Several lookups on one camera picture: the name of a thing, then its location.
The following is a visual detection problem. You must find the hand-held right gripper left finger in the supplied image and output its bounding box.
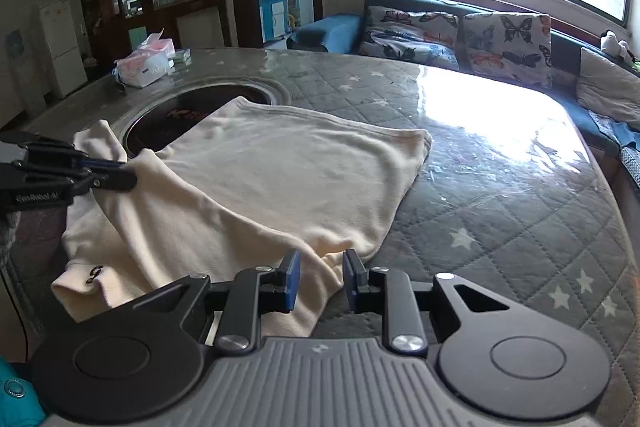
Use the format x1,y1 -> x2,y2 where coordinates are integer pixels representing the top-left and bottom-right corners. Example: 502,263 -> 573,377
131,249 -> 302,356

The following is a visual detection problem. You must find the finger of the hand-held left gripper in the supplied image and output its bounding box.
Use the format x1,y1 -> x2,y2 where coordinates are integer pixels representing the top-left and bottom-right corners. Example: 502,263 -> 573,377
27,169 -> 139,195
25,141 -> 127,172

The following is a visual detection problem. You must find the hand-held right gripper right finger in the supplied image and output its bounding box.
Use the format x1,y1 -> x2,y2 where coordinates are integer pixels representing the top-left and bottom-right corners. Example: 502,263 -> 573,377
342,249 -> 513,353

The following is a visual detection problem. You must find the cream long-sleeved garment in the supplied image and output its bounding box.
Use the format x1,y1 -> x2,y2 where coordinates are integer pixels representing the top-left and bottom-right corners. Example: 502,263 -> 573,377
50,96 -> 433,338

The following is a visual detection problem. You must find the round black induction cooktop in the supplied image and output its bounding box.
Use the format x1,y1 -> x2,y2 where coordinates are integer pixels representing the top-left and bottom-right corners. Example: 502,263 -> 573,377
121,78 -> 275,158

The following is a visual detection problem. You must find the pink white tissue pack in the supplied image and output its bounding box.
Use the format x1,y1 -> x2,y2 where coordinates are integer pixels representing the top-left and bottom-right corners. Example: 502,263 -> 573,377
112,33 -> 176,88

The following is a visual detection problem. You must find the white refrigerator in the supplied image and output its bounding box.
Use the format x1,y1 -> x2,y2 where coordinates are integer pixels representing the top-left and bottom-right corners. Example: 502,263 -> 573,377
39,0 -> 88,100

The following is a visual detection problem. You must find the grey quilted star table cover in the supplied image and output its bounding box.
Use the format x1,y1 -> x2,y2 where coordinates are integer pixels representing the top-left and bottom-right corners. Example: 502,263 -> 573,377
0,47 -> 640,427

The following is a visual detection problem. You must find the dark wooden sideboard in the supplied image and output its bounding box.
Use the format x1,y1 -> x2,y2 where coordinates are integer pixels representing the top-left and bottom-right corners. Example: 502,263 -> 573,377
152,0 -> 230,52

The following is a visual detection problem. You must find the teal jacket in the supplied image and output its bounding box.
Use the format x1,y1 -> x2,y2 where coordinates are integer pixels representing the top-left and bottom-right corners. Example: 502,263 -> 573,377
0,354 -> 48,427

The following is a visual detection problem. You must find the blue white cabinet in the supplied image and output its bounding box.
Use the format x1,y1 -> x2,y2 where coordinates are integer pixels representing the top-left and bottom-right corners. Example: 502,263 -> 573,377
257,0 -> 292,42

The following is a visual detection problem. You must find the blue corner sofa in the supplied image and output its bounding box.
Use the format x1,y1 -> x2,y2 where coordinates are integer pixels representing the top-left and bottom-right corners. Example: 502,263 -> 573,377
287,0 -> 640,202

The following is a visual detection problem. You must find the wide butterfly print pillow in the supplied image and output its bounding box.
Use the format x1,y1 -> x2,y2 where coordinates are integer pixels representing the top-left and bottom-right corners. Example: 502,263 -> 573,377
359,5 -> 460,70

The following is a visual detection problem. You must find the square butterfly print pillow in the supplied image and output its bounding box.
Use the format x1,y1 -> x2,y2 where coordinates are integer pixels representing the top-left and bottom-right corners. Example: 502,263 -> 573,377
459,12 -> 553,88

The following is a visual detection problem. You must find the grey pillow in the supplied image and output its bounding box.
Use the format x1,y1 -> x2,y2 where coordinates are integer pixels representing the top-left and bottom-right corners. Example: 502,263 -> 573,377
576,48 -> 640,130

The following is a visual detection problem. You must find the panda plush toy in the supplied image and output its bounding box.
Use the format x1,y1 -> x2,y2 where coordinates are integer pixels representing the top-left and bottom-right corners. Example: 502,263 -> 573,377
599,30 -> 638,64

